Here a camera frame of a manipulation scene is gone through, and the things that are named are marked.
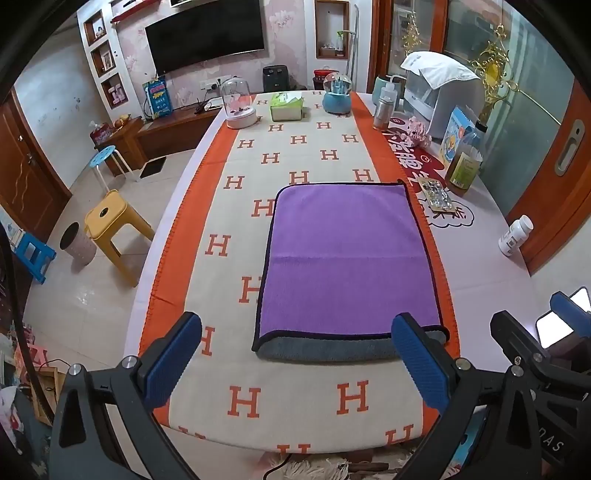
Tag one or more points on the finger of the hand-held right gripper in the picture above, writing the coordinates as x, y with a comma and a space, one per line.
512, 333
563, 308

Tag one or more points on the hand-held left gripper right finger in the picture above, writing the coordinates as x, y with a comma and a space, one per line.
418, 360

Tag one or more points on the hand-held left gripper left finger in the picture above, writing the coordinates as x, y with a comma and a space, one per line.
178, 355

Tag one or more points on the purple towel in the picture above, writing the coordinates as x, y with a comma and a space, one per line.
346, 258

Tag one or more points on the white printed tablecloth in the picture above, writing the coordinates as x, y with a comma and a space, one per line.
480, 277

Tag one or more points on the white pill bottle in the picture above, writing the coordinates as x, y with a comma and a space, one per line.
515, 236

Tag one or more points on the wooden crate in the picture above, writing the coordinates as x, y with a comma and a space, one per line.
46, 392

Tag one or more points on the grey waste bin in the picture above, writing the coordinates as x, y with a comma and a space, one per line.
76, 244

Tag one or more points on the yellow plastic stool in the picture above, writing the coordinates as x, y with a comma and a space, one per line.
113, 217

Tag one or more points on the silver blister pack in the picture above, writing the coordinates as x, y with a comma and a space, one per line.
436, 194

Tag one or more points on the yellow oil bottle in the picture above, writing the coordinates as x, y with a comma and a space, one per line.
464, 166

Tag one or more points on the blue folding stool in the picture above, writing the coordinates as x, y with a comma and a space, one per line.
34, 254

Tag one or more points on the black floor scale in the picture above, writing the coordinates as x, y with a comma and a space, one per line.
153, 168

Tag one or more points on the colourful snack bag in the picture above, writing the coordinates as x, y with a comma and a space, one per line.
455, 136

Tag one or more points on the blue round stool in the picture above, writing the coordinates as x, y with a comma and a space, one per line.
102, 158

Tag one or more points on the pink plush toy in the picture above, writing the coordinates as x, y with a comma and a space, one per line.
418, 131

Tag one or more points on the wooden television cabinet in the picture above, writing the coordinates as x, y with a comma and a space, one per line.
171, 131

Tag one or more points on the white countertop appliance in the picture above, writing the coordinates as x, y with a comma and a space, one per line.
455, 108

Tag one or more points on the red bag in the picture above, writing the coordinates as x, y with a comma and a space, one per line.
101, 134

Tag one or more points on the orange printed blanket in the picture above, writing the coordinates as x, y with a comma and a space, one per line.
300, 152

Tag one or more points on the brown wooden door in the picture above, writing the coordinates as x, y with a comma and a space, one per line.
27, 170

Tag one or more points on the gold ornament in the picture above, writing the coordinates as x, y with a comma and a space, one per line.
494, 69

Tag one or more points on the clear squeeze bottle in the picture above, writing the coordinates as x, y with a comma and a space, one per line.
383, 110

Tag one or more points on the blue printed box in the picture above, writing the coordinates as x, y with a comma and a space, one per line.
158, 99

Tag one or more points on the glass dome with white base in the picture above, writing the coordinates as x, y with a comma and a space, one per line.
239, 104

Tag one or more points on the green tissue box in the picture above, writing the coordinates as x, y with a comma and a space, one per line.
286, 107

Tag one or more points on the white power strip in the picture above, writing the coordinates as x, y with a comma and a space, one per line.
210, 85

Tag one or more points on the blue snow globe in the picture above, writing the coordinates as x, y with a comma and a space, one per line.
337, 98

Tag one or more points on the red pot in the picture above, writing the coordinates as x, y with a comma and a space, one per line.
324, 78

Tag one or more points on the black television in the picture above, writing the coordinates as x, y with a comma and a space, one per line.
205, 34

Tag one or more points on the white wall shelf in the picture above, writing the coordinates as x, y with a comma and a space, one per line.
104, 50

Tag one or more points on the wooden wall niche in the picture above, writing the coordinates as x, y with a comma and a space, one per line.
331, 27

